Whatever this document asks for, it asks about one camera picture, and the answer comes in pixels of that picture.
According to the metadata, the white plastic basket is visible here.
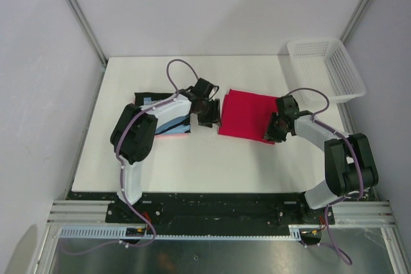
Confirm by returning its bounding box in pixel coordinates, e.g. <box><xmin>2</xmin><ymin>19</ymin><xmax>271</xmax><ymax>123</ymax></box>
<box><xmin>286</xmin><ymin>38</ymin><xmax>367</xmax><ymax>103</ymax></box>

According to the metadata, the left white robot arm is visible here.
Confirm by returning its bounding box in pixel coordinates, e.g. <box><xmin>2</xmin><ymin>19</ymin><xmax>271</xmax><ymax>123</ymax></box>
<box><xmin>110</xmin><ymin>78</ymin><xmax>221</xmax><ymax>223</ymax></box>

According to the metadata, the black printed t-shirt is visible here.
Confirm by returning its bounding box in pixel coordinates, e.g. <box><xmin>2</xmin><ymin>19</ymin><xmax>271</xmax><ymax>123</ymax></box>
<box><xmin>134</xmin><ymin>92</ymin><xmax>191</xmax><ymax>135</ymax></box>

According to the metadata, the red t-shirt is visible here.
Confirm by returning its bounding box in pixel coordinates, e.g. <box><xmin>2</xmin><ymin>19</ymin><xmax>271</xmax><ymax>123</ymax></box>
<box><xmin>218</xmin><ymin>89</ymin><xmax>277</xmax><ymax>144</ymax></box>

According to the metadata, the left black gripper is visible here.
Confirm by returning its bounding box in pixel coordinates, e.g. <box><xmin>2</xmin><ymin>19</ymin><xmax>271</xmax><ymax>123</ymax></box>
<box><xmin>197</xmin><ymin>98</ymin><xmax>222</xmax><ymax>128</ymax></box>

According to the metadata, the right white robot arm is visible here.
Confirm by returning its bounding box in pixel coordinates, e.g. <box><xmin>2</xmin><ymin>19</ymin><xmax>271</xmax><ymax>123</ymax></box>
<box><xmin>264</xmin><ymin>95</ymin><xmax>379</xmax><ymax>223</ymax></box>

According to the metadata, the slotted cable duct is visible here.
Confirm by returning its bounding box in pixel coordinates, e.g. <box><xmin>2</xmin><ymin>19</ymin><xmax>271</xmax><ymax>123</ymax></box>
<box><xmin>60</xmin><ymin>226</ymin><xmax>301</xmax><ymax>241</ymax></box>

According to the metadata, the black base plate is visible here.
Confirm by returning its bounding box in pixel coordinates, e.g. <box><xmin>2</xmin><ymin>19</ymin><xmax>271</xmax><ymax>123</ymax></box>
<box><xmin>66</xmin><ymin>190</ymin><xmax>335</xmax><ymax>227</ymax></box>

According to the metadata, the left aluminium corner post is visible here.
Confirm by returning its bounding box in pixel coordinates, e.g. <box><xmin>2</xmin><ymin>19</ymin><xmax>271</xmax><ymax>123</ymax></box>
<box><xmin>47</xmin><ymin>0</ymin><xmax>108</xmax><ymax>65</ymax></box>

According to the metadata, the right aluminium corner post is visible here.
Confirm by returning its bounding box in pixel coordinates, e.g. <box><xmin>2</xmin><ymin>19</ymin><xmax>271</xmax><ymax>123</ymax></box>
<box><xmin>340</xmin><ymin>0</ymin><xmax>373</xmax><ymax>45</ymax></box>

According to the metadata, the aluminium corner post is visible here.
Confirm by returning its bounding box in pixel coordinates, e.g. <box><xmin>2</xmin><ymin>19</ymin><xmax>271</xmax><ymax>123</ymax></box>
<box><xmin>340</xmin><ymin>0</ymin><xmax>373</xmax><ymax>45</ymax></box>
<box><xmin>47</xmin><ymin>0</ymin><xmax>108</xmax><ymax>65</ymax></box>

